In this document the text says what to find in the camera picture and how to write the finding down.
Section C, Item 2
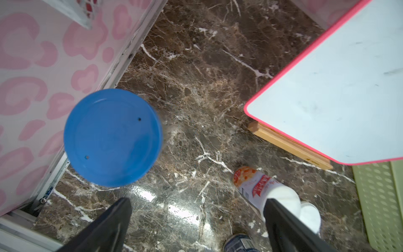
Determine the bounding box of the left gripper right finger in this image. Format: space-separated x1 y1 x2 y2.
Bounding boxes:
263 198 336 252

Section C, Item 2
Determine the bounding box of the blue tin can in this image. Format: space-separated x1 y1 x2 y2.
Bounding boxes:
222 234 259 252

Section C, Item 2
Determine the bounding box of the green plastic basket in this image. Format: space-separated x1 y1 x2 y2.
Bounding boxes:
353 160 403 252

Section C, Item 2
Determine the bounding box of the pink framed whiteboard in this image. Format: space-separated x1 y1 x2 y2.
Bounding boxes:
244 1 403 165

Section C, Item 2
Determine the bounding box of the small yellow white-lid can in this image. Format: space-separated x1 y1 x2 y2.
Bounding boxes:
300 201 321 235

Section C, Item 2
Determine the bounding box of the wooden whiteboard stand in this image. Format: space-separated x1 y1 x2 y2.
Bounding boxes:
248 121 333 170

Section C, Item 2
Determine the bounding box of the red white lidded can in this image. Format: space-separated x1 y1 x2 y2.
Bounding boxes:
233 167 301 219

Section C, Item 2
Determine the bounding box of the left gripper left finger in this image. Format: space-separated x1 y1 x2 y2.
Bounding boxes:
58 197 132 252

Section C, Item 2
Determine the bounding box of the blue lid pencil jar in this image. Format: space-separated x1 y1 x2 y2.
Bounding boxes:
64 89 163 188

